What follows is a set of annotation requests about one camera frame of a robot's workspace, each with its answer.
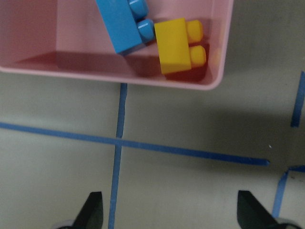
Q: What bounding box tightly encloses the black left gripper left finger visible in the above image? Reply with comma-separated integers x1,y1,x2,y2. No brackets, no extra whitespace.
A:
72,191,103,229

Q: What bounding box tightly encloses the yellow toy block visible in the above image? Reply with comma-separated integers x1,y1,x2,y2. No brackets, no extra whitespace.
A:
154,18,207,75

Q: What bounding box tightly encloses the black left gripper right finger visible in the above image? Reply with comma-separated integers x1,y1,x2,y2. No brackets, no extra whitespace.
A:
237,190,283,229

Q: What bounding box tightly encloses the pink plastic box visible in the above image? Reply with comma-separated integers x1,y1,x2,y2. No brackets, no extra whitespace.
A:
0,0,234,91

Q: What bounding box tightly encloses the blue toy block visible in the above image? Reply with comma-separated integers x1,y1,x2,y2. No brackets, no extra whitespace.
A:
96,0,155,55

